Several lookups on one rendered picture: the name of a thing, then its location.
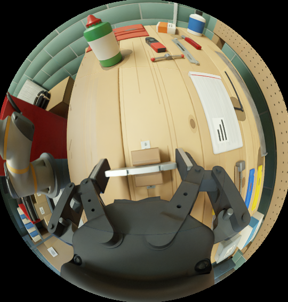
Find thin black tool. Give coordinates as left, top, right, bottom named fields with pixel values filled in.
left=223, top=70, right=245, bottom=112

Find wooden workbench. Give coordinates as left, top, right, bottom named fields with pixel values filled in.
left=66, top=23, right=270, bottom=265

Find blue tyre lever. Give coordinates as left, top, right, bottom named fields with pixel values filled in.
left=244, top=168, right=255, bottom=209

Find white labelled box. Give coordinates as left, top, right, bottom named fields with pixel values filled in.
left=214, top=235, right=242, bottom=264

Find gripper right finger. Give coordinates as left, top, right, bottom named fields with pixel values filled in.
left=167, top=148, right=251, bottom=236

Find grey spoke key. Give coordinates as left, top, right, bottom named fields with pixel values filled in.
left=104, top=162, right=178, bottom=178

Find white paper sheet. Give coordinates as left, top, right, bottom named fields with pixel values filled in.
left=188, top=71, right=243, bottom=155

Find grey hammer wooden handle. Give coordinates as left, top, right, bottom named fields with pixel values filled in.
left=234, top=160, right=246, bottom=192

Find red tool cabinet body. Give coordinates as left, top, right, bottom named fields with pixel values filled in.
left=0, top=94, right=69, bottom=178

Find white radiator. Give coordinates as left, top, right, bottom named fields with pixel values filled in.
left=16, top=78, right=50, bottom=105

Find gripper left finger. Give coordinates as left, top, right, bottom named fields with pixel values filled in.
left=47, top=158, right=118, bottom=242

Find yellow tyre lever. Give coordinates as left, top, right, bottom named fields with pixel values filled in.
left=251, top=164, right=263, bottom=212

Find red handled tool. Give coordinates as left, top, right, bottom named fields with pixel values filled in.
left=181, top=35, right=203, bottom=50

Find grey flat wrench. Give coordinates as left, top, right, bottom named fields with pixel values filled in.
left=171, top=37, right=201, bottom=66

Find black lid gas strut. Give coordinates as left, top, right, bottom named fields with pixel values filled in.
left=5, top=91, right=24, bottom=114

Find red black hand tool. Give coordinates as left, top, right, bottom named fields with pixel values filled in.
left=145, top=36, right=167, bottom=53

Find grey bar tool red ends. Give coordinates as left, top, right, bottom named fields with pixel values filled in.
left=150, top=53, right=185, bottom=62

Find green white bottle red cap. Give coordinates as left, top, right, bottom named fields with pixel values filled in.
left=83, top=14, right=123, bottom=68

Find orange white box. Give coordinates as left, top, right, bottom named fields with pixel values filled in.
left=156, top=21, right=177, bottom=34

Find labelled cardboard box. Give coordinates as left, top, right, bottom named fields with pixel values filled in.
left=36, top=237, right=72, bottom=268
left=33, top=193, right=53, bottom=228

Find white blue box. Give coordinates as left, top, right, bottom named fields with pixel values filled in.
left=236, top=210, right=266, bottom=251

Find tan pegboard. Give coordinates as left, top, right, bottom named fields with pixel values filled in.
left=214, top=19, right=288, bottom=260

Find blue white bottle black cap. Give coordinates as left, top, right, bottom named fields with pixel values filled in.
left=187, top=10, right=207, bottom=37

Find brown wooden block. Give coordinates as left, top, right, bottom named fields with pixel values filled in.
left=131, top=147, right=164, bottom=188

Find plain brown cardboard box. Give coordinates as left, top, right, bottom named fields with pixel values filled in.
left=45, top=75, right=77, bottom=119

